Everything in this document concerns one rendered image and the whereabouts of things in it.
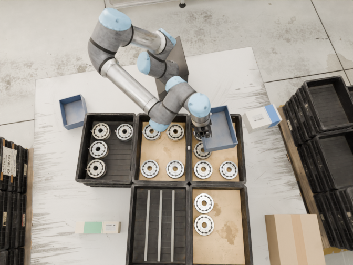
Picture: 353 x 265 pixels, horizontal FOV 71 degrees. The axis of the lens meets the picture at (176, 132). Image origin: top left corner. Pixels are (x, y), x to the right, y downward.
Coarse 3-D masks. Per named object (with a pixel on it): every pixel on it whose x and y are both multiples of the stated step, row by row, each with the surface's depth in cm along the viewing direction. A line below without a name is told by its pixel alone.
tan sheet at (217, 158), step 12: (192, 132) 148; (192, 144) 145; (192, 156) 143; (216, 156) 142; (228, 156) 142; (192, 168) 140; (216, 168) 140; (228, 168) 140; (192, 180) 138; (204, 180) 138; (216, 180) 138; (228, 180) 138
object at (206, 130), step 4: (208, 124) 98; (196, 128) 103; (200, 128) 97; (204, 128) 97; (208, 128) 103; (196, 132) 103; (200, 132) 102; (204, 132) 102; (208, 132) 103; (196, 136) 102; (200, 136) 106; (204, 136) 106; (208, 136) 105
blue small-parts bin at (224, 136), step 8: (216, 112) 126; (224, 112) 126; (216, 120) 124; (224, 120) 124; (216, 128) 123; (224, 128) 123; (232, 128) 117; (216, 136) 122; (224, 136) 122; (232, 136) 119; (208, 144) 120; (216, 144) 120; (224, 144) 120; (232, 144) 113
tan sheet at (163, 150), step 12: (144, 144) 146; (156, 144) 146; (168, 144) 145; (180, 144) 145; (144, 156) 143; (156, 156) 143; (168, 156) 143; (180, 156) 143; (168, 180) 138; (180, 180) 138
